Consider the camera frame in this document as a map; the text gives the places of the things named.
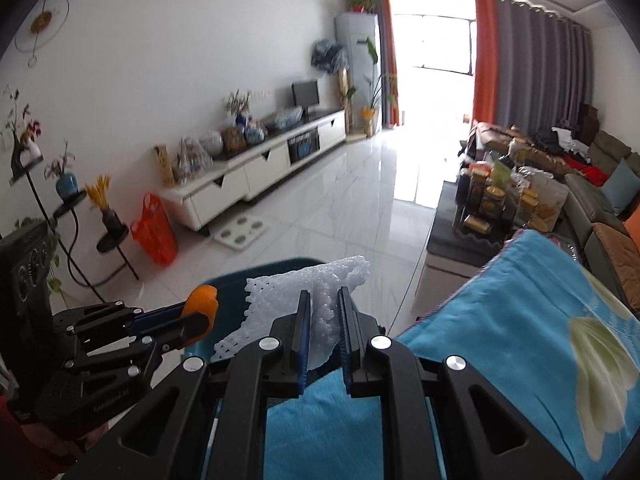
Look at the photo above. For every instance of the white bathroom scale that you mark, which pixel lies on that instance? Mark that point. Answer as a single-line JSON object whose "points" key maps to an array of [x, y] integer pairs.
{"points": [[240, 230]]}

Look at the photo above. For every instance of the teal cushion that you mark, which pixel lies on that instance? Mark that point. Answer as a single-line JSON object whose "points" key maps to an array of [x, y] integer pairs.
{"points": [[620, 187]]}

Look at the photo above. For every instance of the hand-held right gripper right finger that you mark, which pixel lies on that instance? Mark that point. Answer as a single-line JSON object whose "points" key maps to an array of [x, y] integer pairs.
{"points": [[344, 330]]}

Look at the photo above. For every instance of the tall green houseplant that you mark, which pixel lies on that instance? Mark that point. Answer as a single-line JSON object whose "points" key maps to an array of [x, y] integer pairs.
{"points": [[380, 80]]}

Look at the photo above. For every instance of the covered standing fan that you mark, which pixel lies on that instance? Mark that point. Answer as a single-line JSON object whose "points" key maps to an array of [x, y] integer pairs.
{"points": [[327, 55]]}

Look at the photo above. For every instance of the orange plastic bag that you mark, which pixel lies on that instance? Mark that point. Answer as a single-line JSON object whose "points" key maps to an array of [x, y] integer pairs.
{"points": [[155, 230]]}

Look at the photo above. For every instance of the black tiered plant stand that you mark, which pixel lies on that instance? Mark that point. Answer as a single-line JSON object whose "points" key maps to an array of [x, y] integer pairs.
{"points": [[65, 240]]}

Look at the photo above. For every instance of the round wall clock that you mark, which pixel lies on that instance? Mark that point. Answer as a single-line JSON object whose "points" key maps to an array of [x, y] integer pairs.
{"points": [[42, 22]]}

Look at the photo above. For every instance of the orange peel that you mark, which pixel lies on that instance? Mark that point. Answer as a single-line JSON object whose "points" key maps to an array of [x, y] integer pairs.
{"points": [[202, 305]]}

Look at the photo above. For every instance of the dried flower vase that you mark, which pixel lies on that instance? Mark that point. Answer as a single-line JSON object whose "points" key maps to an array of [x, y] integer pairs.
{"points": [[239, 107]]}

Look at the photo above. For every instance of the person's left hand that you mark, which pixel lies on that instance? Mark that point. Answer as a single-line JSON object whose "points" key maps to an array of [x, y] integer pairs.
{"points": [[75, 440]]}

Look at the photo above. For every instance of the white tv cabinet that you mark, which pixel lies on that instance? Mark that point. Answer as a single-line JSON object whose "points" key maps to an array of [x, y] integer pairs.
{"points": [[260, 165]]}

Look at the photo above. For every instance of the blue flower-print blanket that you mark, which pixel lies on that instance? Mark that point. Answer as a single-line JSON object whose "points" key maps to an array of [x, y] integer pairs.
{"points": [[500, 335]]}

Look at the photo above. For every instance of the small potted plant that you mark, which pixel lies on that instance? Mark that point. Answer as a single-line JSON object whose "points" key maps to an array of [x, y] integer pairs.
{"points": [[361, 2]]}

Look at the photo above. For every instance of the window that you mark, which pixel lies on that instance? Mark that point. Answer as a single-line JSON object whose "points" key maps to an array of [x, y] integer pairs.
{"points": [[435, 40]]}

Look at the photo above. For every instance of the white vase with flowers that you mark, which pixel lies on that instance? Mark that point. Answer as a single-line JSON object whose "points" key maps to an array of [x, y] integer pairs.
{"points": [[27, 142]]}

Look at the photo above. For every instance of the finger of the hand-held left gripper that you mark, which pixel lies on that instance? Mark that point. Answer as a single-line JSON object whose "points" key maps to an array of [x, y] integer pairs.
{"points": [[155, 316], [170, 337]]}

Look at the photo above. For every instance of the tall yellow box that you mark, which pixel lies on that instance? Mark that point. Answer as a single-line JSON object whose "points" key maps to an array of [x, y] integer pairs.
{"points": [[164, 166]]}

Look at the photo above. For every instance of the yellow floor vase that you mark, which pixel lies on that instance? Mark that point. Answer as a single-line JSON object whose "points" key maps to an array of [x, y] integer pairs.
{"points": [[369, 119]]}

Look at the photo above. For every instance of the teal trash bin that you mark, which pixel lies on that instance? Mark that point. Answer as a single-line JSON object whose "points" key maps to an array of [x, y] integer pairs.
{"points": [[230, 300]]}

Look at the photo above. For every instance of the green sofa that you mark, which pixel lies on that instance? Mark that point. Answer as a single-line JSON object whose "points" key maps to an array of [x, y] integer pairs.
{"points": [[590, 200]]}

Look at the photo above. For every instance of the red cloth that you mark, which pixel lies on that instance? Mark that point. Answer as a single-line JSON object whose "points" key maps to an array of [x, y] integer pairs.
{"points": [[590, 172]]}

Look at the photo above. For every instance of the clear plastic bag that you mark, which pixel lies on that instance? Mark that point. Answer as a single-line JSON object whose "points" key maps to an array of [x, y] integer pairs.
{"points": [[287, 119]]}

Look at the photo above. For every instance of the person's left forearm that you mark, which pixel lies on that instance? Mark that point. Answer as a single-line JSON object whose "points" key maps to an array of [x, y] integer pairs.
{"points": [[20, 460]]}

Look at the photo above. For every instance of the white foam net sleeve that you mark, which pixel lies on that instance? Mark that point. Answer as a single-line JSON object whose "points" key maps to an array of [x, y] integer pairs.
{"points": [[280, 290]]}

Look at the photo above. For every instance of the blue vase with plant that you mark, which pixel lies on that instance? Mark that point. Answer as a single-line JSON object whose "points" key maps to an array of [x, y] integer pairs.
{"points": [[65, 182]]}

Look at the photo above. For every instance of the bag of snacks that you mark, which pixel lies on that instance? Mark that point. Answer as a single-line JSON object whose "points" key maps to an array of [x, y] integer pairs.
{"points": [[192, 160]]}

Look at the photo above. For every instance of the pile of dark clothes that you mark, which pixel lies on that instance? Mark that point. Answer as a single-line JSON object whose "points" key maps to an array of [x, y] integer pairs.
{"points": [[560, 140]]}

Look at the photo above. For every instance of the brown boxes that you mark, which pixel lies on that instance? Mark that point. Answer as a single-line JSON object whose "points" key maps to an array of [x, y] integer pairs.
{"points": [[587, 120]]}

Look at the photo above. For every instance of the dark vase with wheat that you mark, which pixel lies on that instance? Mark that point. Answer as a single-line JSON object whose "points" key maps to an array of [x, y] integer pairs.
{"points": [[106, 210]]}

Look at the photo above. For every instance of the orange and grey curtain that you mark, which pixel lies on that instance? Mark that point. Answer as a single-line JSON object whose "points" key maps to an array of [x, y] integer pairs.
{"points": [[530, 60], [387, 55]]}

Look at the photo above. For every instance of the green ivy plant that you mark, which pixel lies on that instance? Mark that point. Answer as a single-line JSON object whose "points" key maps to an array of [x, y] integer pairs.
{"points": [[42, 245]]}

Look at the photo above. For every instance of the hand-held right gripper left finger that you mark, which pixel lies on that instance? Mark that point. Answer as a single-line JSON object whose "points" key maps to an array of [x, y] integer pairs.
{"points": [[302, 340]]}

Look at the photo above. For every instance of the coffee table with jars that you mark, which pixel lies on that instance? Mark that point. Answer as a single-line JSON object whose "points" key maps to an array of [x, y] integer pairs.
{"points": [[495, 195]]}

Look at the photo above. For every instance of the white standing air conditioner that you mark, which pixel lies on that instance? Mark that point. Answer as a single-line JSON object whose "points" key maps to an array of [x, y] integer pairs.
{"points": [[357, 50]]}

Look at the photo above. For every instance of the black monitor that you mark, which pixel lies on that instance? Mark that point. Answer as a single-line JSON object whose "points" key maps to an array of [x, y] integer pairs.
{"points": [[305, 95]]}

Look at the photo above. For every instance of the orange cushion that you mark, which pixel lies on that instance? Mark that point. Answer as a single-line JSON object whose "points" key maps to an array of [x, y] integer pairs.
{"points": [[634, 222]]}

